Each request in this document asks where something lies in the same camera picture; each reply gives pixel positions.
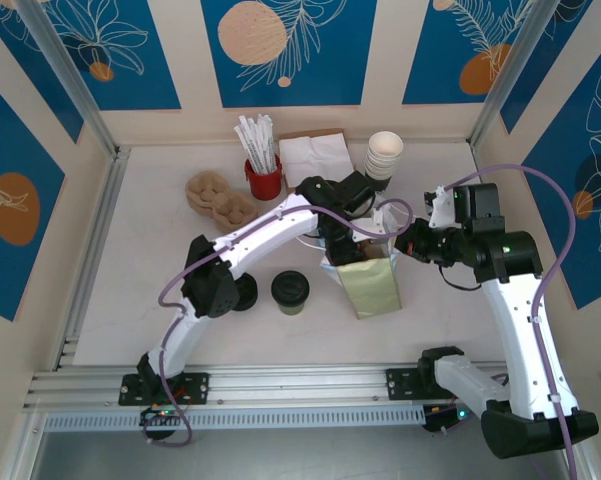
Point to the yellow paper takeout bag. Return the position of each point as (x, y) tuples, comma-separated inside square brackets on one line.
[(375, 290)]

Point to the stack of paper cups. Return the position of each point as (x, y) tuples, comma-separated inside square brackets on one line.
[(382, 155)]

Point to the black coffee cup lid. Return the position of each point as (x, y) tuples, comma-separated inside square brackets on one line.
[(290, 287)]

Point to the olive green paper cup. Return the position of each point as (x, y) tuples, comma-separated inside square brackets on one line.
[(291, 310)]

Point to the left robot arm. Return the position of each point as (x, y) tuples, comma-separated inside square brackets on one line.
[(260, 230)]

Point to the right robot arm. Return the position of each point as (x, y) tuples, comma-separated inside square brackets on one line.
[(520, 325)]

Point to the white paper napkin stack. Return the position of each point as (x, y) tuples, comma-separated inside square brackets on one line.
[(315, 155)]

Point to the red straw holder cup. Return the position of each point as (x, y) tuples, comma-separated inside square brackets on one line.
[(265, 187)]

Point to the paper wrapped straw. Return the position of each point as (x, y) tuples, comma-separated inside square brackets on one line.
[(244, 150), (265, 140), (249, 145), (257, 147)]

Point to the brown pulp cup carrier stack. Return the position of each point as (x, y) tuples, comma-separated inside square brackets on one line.
[(220, 202)]

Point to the stack of black lids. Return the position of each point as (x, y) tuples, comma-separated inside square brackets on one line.
[(247, 295)]

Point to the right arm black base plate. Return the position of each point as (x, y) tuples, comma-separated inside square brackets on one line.
[(400, 382)]

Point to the aluminium mounting rail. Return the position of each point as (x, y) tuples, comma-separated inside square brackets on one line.
[(300, 385)]

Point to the aluminium frame post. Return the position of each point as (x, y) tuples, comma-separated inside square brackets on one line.
[(73, 75), (517, 75)]

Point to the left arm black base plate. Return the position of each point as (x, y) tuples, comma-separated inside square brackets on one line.
[(200, 387)]

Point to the aluminium side rail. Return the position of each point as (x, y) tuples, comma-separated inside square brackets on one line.
[(102, 210)]

